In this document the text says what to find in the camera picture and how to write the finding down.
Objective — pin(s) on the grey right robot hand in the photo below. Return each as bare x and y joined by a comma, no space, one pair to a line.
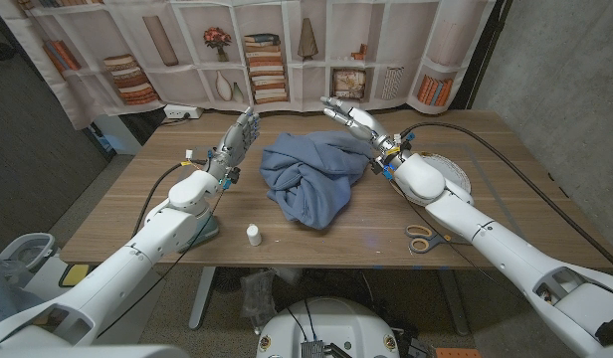
363,124

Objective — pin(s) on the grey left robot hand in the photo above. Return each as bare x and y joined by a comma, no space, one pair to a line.
232,144

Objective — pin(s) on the blue hoodie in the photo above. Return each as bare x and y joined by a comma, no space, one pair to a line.
311,179

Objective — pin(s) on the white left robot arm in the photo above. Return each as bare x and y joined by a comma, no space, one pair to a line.
132,253

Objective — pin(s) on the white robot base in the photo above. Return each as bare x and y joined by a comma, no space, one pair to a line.
331,323

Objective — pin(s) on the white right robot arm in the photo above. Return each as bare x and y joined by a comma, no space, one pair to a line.
505,253

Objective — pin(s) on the white paper plate gold rim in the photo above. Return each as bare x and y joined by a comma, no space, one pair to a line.
456,171

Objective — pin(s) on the white power strip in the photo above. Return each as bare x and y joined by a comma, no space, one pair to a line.
182,112

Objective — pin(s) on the printed bookshelf backdrop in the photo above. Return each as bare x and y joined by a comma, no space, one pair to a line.
296,92

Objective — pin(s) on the small white bottle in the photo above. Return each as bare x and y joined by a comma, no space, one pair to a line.
254,236

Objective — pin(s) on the white cabinet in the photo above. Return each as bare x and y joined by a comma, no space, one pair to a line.
120,134

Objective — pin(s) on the black backdrop stand pole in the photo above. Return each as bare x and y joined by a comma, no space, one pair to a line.
485,54

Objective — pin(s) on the clear plastic bag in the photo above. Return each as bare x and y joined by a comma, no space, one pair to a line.
257,296

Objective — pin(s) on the grey table leg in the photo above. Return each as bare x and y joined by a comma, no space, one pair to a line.
202,298
453,303

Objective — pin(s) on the yellow black pad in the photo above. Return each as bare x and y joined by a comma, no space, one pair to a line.
75,275

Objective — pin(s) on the white grey stool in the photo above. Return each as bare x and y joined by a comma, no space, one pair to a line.
28,248

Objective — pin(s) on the orange box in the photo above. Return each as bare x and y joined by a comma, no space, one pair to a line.
456,353

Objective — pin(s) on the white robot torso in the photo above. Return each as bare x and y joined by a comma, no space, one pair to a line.
87,352

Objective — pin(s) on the person leg in jeans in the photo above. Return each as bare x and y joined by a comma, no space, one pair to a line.
8,298

